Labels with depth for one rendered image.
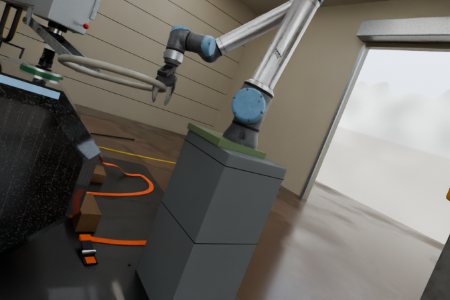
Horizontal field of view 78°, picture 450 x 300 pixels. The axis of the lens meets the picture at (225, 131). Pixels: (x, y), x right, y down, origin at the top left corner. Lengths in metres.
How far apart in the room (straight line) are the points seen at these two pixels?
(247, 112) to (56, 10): 1.21
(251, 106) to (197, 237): 0.61
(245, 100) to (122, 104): 6.06
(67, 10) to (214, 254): 1.53
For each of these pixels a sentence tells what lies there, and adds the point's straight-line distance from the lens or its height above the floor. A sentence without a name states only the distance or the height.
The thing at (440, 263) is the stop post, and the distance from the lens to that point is 0.63.
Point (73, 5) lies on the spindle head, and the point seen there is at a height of 1.26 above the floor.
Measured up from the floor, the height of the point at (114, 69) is 1.00.
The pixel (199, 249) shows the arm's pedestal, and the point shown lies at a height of 0.40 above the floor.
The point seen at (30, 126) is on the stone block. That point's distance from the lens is 1.41.
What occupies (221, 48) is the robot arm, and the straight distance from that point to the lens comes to 1.47.
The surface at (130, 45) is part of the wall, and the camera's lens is 7.06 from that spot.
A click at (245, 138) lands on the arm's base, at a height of 0.92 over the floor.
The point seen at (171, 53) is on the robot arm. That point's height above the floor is 1.17.
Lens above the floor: 1.00
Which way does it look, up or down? 4 degrees down
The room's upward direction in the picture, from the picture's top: 21 degrees clockwise
